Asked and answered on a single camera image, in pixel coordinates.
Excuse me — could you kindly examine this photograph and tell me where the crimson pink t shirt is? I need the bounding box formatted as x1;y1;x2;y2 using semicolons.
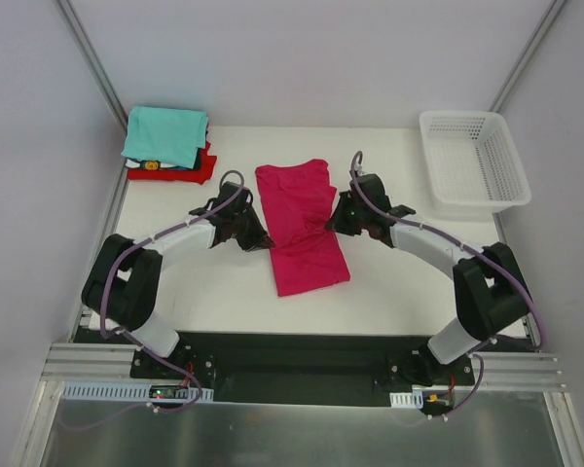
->
255;159;350;297

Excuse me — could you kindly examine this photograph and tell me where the white plastic basket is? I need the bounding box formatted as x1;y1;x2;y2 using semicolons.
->
419;110;531;218

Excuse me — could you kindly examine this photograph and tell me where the folded dark printed t shirt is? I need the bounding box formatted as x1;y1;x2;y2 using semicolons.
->
125;159;193;173

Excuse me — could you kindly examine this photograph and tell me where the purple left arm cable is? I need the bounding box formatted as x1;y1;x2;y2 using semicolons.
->
97;170;248;341

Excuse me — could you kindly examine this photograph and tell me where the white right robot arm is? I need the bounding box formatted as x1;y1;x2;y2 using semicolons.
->
326;169;533;386

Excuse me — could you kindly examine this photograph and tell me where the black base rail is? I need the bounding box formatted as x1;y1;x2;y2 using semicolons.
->
117;332;482;408

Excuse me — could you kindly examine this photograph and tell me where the folded teal t shirt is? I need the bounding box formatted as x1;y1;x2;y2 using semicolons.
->
122;106;208;169

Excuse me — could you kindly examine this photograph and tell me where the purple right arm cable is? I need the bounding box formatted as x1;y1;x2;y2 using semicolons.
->
348;151;546;419

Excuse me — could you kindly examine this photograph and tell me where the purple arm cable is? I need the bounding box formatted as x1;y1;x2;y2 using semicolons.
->
97;170;248;341
348;151;546;419

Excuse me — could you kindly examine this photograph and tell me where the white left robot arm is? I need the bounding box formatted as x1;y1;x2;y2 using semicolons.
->
81;182;274;378

